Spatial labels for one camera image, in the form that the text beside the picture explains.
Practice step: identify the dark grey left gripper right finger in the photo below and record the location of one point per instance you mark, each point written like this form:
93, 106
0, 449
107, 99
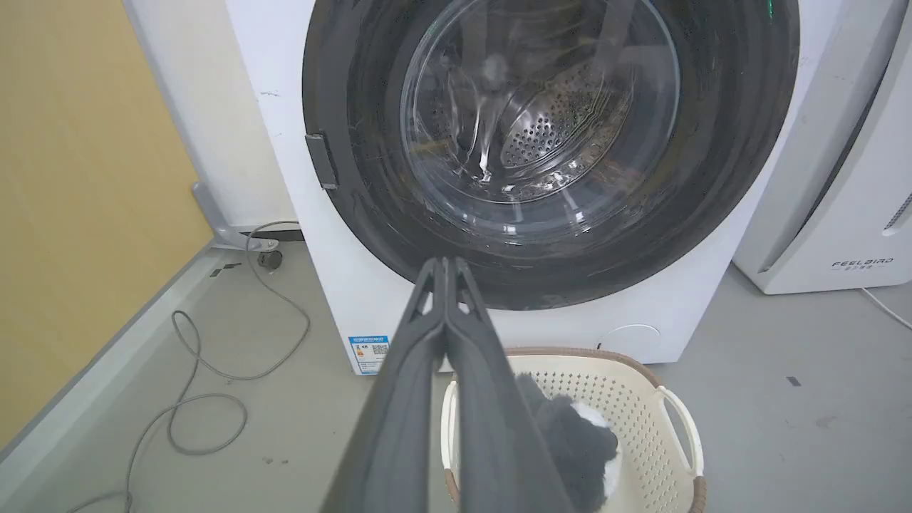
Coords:
491, 427

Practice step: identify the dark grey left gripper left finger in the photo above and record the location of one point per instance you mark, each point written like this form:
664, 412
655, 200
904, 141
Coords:
399, 413

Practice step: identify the white front-load washing machine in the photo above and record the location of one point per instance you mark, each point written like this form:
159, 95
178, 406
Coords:
684, 299

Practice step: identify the blue energy label sticker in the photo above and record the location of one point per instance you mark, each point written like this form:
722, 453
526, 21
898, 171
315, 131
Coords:
369, 353

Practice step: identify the black and white clothing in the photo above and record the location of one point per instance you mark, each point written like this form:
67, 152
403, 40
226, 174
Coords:
577, 442

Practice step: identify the cream perforated laundry basket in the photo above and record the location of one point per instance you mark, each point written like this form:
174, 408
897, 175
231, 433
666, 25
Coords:
641, 420

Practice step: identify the grey partition foot with caster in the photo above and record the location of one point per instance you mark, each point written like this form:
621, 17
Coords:
228, 228

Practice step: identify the white Feelbird air purifier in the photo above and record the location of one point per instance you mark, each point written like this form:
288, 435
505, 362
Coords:
841, 178

